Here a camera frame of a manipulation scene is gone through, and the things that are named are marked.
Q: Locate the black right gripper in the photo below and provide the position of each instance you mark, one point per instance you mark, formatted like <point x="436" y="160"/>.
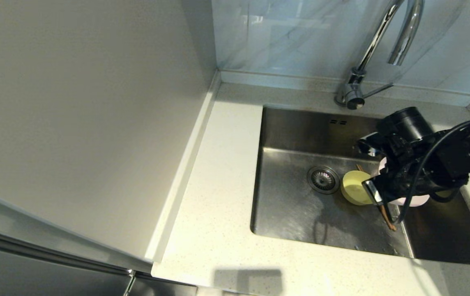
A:
<point x="407" y="164"/>

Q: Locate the yellow plastic bowl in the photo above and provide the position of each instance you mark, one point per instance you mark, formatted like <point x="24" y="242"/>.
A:
<point x="354" y="189"/>

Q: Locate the pink plastic bowl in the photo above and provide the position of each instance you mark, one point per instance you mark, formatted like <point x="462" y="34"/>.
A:
<point x="418" y="200"/>

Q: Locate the brown wooden chopstick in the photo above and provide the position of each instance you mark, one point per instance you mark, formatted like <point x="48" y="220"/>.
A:
<point x="387" y="218"/>

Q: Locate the stainless steel sink basin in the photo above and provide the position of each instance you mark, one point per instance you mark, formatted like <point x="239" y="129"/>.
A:
<point x="292" y="213"/>

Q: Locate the thin chrome faucet lever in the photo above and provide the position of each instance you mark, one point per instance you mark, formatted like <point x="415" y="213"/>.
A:
<point x="378" y="90"/>

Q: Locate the round metal drain strainer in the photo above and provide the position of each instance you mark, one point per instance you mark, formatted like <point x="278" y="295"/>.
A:
<point x="322" y="179"/>

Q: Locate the chrome gooseneck faucet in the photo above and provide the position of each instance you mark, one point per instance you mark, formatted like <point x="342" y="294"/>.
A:
<point x="370" y="49"/>

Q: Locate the beige tall cabinet side panel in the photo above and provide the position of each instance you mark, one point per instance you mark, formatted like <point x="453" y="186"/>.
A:
<point x="74" y="102"/>

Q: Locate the grey cabinet door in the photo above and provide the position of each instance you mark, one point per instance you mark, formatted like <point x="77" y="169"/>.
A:
<point x="33" y="275"/>

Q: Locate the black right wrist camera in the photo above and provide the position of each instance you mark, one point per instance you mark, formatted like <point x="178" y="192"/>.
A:
<point x="372" y="192"/>

